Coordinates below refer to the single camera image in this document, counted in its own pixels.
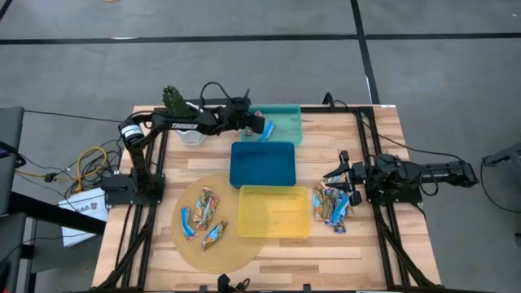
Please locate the black desk bar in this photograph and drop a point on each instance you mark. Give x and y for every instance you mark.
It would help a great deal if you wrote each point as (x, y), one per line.
(49, 211)

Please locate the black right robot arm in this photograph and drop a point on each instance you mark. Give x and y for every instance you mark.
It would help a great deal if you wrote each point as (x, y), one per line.
(427, 173)

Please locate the snack bars right pile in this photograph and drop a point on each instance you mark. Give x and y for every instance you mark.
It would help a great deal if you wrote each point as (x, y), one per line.
(340, 228)

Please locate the black power plug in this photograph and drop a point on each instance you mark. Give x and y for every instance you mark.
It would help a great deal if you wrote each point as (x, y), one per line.
(50, 177)

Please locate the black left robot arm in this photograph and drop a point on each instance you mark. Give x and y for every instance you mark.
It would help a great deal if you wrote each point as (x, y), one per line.
(183, 122)

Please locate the grey padded chair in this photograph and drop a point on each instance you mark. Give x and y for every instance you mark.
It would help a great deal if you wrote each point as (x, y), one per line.
(10, 130)

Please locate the white printed cardboard box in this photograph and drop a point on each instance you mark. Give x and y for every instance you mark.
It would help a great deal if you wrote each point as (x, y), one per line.
(85, 211)

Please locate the yellow translucent plastic bin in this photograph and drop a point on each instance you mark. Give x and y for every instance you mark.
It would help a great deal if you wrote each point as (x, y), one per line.
(272, 211)

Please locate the small black device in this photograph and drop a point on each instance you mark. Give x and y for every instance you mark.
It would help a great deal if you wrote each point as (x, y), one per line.
(224, 283)

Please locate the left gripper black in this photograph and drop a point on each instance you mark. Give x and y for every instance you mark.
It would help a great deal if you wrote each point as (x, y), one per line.
(238, 114)

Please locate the dark grey equipment stand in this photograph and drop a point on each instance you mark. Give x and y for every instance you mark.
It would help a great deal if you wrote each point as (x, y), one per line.
(509, 156)

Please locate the black aluminium table frame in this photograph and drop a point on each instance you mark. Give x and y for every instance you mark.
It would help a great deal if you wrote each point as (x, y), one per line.
(354, 108)

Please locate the teal translucent plastic bin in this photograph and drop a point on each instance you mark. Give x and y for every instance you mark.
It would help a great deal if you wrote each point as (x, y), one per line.
(289, 122)

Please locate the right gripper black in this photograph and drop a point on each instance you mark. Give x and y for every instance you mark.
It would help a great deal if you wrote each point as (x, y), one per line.
(358, 173)

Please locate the white hexagonal plant pot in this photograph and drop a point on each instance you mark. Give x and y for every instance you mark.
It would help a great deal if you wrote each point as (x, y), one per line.
(190, 138)

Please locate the bright blue granola bar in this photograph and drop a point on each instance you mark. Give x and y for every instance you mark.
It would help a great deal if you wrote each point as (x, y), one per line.
(267, 131)
(341, 209)

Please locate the dark blue plastic bin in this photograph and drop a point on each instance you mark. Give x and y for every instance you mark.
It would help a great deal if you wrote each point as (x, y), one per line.
(262, 164)

